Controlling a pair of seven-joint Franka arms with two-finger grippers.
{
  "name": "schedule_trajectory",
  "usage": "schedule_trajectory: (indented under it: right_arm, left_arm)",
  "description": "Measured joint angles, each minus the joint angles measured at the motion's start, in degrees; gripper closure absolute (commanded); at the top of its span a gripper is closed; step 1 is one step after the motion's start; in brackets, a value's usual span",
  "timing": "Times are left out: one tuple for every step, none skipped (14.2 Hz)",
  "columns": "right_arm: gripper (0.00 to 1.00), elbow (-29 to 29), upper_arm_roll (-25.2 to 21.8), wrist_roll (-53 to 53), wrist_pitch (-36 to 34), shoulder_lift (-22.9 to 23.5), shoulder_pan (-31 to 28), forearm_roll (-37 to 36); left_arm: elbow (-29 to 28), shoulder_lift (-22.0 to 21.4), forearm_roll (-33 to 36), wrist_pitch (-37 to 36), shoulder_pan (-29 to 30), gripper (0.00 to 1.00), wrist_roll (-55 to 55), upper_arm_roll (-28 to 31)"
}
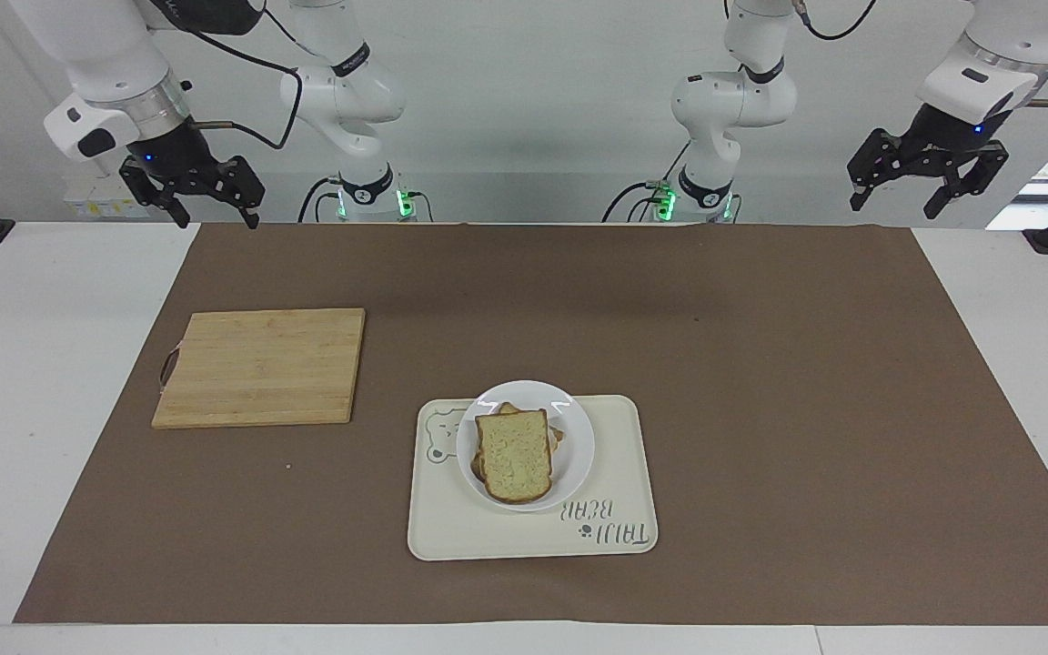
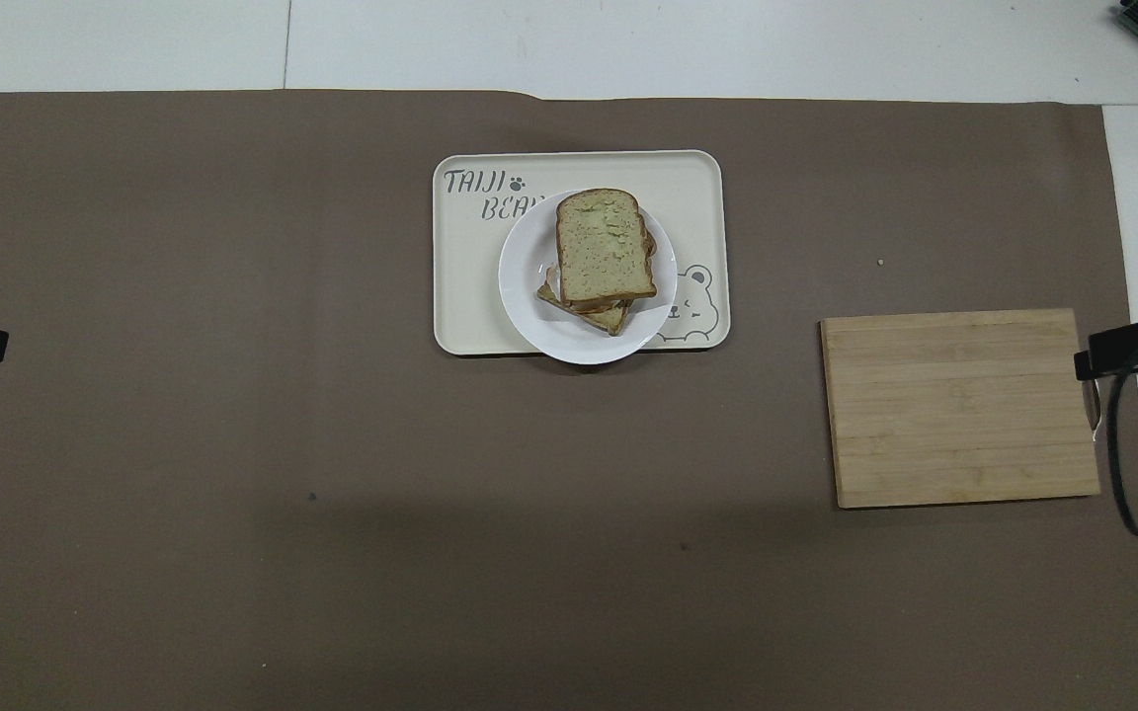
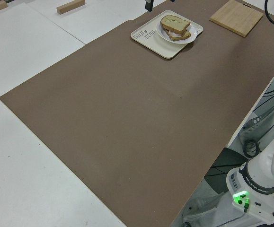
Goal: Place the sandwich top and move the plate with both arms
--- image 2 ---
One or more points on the white round plate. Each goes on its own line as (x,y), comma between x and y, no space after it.
(529,296)

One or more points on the toasted bread slice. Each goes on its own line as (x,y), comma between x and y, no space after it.
(604,317)
(604,247)

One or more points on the cream tray with bear print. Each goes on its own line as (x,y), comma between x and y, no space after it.
(688,188)

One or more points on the wooden cutting board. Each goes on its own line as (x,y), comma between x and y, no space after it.
(959,407)

